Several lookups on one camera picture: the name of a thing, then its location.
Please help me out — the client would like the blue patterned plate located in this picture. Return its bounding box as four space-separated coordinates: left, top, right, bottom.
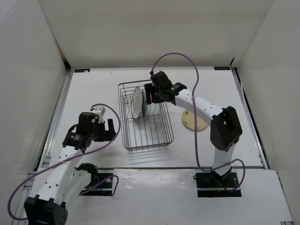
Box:
142 90 148 117

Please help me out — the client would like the white plate with dark rim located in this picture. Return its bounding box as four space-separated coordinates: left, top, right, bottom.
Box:
131 87 143 119

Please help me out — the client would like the beige plate with brown motif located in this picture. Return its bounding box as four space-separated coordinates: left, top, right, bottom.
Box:
181 110 208 131

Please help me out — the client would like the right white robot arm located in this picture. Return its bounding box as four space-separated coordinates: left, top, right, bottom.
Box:
145 71 242 188

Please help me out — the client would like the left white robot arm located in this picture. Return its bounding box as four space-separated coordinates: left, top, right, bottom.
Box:
24 110 117 225

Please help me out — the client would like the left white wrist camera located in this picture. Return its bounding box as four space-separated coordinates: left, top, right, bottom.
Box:
90 106 106 123

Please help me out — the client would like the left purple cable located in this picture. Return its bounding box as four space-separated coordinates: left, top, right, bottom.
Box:
7 103 121 221

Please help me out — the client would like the purple cable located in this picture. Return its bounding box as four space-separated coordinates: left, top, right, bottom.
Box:
7 103 121 221
150 52 246 195

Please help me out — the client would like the grey wire dish rack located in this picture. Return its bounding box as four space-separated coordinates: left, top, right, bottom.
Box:
118 80 174 152

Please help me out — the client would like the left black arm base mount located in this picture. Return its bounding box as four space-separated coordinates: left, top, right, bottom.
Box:
75 163 120 196

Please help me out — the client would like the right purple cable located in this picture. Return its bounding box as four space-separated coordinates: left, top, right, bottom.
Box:
150 52 246 195

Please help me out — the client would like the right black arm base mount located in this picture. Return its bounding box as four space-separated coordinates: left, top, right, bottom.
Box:
193 172 242 198

